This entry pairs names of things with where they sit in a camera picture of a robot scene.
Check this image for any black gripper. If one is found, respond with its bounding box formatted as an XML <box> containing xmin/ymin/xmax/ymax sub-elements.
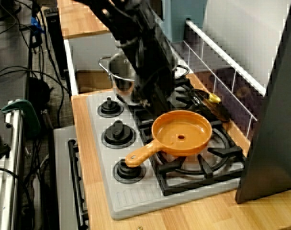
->
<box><xmin>132</xmin><ymin>67</ymin><xmax>175</xmax><ymax>115</ymax></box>

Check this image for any orange toy frying pan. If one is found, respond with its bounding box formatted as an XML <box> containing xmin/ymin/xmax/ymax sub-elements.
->
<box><xmin>124</xmin><ymin>110</ymin><xmax>213</xmax><ymax>168</ymax></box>

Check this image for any stainless steel pot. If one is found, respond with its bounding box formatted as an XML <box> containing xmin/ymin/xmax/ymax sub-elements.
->
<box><xmin>98</xmin><ymin>54</ymin><xmax>190</xmax><ymax>106</ymax></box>

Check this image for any black burner grate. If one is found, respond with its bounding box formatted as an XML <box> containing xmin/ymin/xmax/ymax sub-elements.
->
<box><xmin>128</xmin><ymin>76</ymin><xmax>208</xmax><ymax>130</ymax></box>
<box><xmin>143</xmin><ymin>119</ymin><xmax>246</xmax><ymax>196</ymax></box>

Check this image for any black stove knob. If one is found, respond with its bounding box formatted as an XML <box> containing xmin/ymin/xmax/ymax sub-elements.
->
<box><xmin>97</xmin><ymin>97</ymin><xmax>124</xmax><ymax>118</ymax></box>
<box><xmin>101</xmin><ymin>119</ymin><xmax>137</xmax><ymax>150</ymax></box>
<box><xmin>113</xmin><ymin>159</ymin><xmax>147</xmax><ymax>184</ymax></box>

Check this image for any small yellow toy piece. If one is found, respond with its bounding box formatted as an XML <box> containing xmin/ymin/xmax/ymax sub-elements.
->
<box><xmin>207</xmin><ymin>92</ymin><xmax>221</xmax><ymax>104</ymax></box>

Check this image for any white sink unit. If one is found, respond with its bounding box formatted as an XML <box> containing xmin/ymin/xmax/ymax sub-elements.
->
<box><xmin>63</xmin><ymin>31</ymin><xmax>191</xmax><ymax>96</ymax></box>

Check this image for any dark tile backsplash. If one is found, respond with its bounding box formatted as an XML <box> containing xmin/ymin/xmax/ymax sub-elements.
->
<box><xmin>170</xmin><ymin>19</ymin><xmax>267</xmax><ymax>147</ymax></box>

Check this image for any teal box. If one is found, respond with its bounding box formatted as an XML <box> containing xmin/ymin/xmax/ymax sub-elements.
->
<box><xmin>157</xmin><ymin>0</ymin><xmax>208</xmax><ymax>44</ymax></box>

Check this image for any grey stove top plate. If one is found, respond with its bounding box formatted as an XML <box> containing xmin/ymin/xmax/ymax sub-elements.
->
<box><xmin>86</xmin><ymin>92</ymin><xmax>246</xmax><ymax>221</ymax></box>

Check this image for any white oven cabinet front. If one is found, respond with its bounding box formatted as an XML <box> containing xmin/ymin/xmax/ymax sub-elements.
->
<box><xmin>53</xmin><ymin>126</ymin><xmax>89</xmax><ymax>230</ymax></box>

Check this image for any black bulky object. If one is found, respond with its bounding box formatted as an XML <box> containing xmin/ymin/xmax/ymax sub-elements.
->
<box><xmin>28</xmin><ymin>76</ymin><xmax>52</xmax><ymax>125</ymax></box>

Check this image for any black slim tower box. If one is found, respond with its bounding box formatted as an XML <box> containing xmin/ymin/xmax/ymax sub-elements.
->
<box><xmin>44</xmin><ymin>7</ymin><xmax>67</xmax><ymax>80</ymax></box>

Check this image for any green clamp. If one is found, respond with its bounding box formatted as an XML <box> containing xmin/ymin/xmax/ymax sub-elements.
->
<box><xmin>1</xmin><ymin>99</ymin><xmax>42</xmax><ymax>138</ymax></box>

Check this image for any wooden kitchen countertop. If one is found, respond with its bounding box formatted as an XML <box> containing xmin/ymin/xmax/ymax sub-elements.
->
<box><xmin>70</xmin><ymin>71</ymin><xmax>291</xmax><ymax>230</ymax></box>

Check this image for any blue connector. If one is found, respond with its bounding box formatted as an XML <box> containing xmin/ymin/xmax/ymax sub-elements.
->
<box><xmin>29</xmin><ymin>21</ymin><xmax>45</xmax><ymax>34</ymax></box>

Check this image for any black cable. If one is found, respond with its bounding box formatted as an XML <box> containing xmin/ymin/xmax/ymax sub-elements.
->
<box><xmin>0</xmin><ymin>66</ymin><xmax>72</xmax><ymax>123</ymax></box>
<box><xmin>0</xmin><ymin>167</ymin><xmax>34</xmax><ymax>230</ymax></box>

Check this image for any black oven door handle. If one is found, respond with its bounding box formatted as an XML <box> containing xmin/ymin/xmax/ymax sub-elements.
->
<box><xmin>67</xmin><ymin>139</ymin><xmax>89</xmax><ymax>228</ymax></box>

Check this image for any aluminium frame rail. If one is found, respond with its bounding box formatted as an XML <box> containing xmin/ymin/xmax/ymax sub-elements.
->
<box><xmin>0</xmin><ymin>103</ymin><xmax>25</xmax><ymax>230</ymax></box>

